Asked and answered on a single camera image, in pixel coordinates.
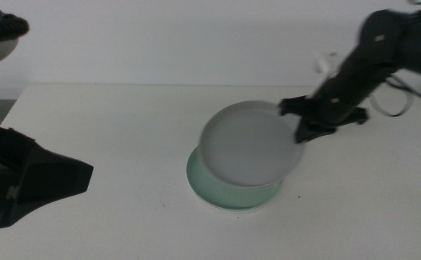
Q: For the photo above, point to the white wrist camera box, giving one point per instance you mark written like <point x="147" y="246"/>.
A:
<point x="324" y="63"/>

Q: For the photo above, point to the white shallow bowl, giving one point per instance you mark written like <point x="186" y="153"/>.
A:
<point x="236" y="209"/>

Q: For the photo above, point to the grey shallow bowl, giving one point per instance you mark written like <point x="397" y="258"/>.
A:
<point x="250" y="144"/>

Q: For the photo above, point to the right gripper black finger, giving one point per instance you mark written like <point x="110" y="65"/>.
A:
<point x="318" y="130"/>
<point x="301" y="133"/>

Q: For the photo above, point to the pale green shallow bowl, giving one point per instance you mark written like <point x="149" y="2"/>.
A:
<point x="213" y="191"/>

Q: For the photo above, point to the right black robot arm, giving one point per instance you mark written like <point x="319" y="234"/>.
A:
<point x="419" y="39"/>

